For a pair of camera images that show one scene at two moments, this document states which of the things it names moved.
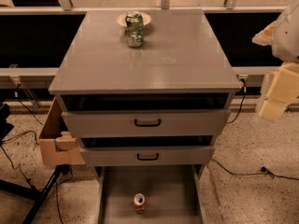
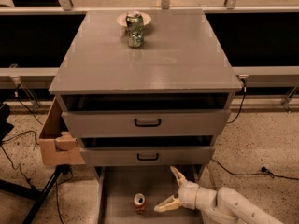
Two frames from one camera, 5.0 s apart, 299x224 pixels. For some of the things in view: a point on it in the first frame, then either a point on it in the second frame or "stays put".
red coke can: x=139 y=203 stays put
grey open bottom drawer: x=173 y=194 stays put
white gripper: x=287 y=39 → x=189 y=194
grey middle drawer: x=143 y=156 stays put
